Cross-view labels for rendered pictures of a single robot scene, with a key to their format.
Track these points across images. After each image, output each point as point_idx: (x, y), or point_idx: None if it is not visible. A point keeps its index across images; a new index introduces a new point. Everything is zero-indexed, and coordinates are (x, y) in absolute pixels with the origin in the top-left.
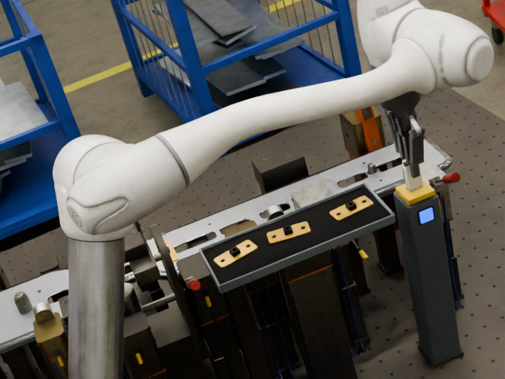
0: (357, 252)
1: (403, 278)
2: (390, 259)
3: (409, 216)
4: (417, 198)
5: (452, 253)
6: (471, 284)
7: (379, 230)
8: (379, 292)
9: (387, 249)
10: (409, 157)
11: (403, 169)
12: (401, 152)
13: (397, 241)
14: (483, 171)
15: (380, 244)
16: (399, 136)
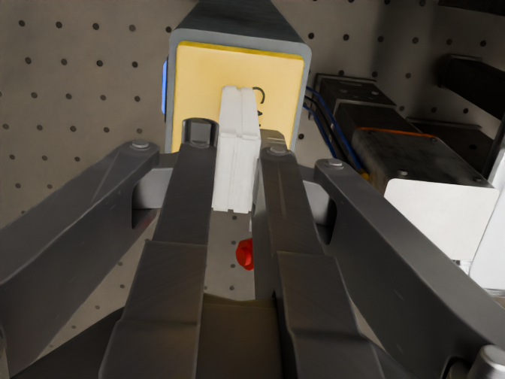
0: (490, 5)
1: (418, 71)
2: (458, 74)
3: (180, 23)
4: (175, 86)
5: (333, 144)
6: (325, 144)
7: (499, 80)
8: (426, 18)
9: (470, 77)
10: (141, 165)
11: (249, 119)
12: (264, 168)
13: (496, 119)
14: (503, 301)
15: (483, 70)
16: (268, 233)
